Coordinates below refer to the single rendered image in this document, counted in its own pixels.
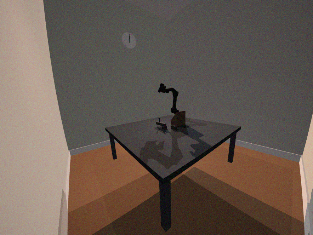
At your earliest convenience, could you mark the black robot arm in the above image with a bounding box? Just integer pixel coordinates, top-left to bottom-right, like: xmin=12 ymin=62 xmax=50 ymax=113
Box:
xmin=158 ymin=83 xmax=179 ymax=114

